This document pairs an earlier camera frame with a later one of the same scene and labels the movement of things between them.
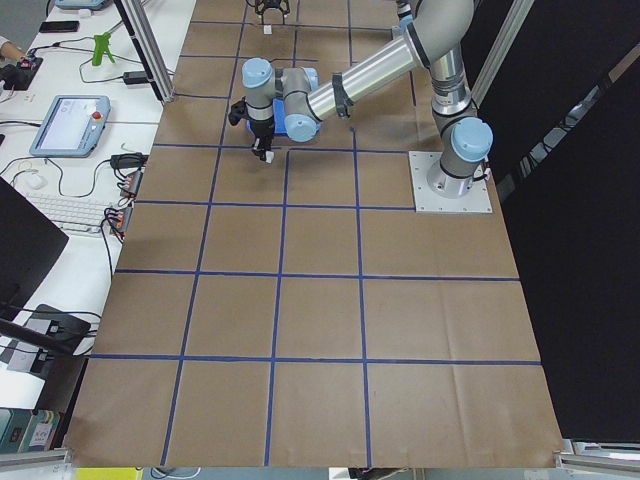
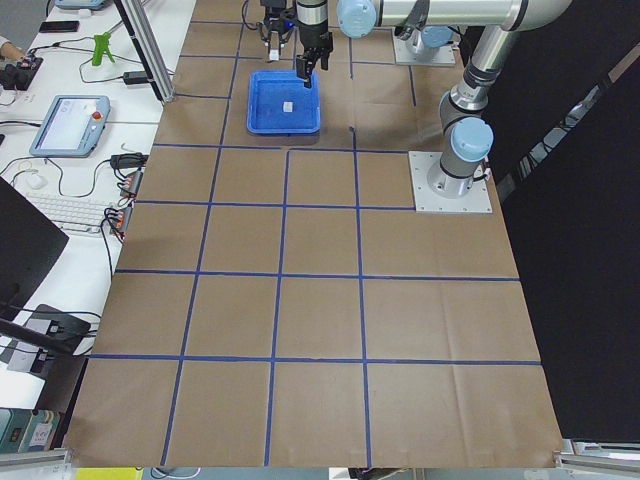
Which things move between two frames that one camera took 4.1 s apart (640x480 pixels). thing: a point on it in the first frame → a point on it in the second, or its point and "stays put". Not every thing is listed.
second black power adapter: (129, 160) stays put
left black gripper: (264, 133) → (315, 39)
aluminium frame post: (139, 28) stays put
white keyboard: (82, 215) stays put
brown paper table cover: (295, 312) stays put
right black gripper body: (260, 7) → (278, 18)
